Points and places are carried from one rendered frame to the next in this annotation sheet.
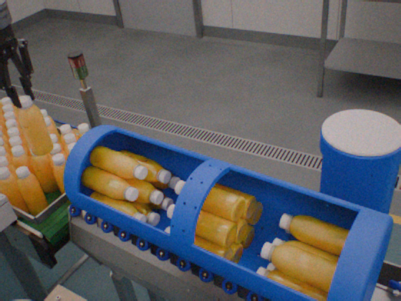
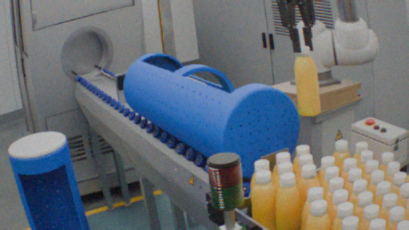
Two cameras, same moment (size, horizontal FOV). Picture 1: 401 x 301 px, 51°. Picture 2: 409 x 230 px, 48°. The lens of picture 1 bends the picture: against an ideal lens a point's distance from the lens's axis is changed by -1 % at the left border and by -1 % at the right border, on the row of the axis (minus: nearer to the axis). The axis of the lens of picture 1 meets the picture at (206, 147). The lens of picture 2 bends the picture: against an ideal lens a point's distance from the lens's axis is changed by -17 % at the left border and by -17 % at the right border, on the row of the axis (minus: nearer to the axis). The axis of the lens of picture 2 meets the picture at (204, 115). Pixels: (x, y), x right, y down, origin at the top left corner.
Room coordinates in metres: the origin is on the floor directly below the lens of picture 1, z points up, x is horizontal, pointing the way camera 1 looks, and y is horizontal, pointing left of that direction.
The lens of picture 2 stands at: (2.48, 0.90, 1.65)
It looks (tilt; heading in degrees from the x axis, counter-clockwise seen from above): 18 degrees down; 208
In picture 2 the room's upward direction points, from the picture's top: 7 degrees counter-clockwise
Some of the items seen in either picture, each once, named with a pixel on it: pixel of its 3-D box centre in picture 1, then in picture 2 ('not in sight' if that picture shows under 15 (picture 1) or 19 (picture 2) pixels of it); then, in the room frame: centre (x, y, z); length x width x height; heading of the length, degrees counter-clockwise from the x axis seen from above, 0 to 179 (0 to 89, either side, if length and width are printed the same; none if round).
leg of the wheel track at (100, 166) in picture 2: not in sight; (101, 170); (-0.06, -1.27, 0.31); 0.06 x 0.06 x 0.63; 53
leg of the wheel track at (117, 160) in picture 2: not in sight; (119, 165); (-0.17, -1.18, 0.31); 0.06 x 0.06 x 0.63; 53
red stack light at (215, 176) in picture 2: (76, 60); (224, 172); (1.63, 0.48, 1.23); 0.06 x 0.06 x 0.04
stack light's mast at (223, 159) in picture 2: (79, 71); (227, 194); (1.63, 0.48, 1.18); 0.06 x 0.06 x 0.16
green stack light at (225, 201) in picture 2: (79, 70); (227, 192); (1.63, 0.48, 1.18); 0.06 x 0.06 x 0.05
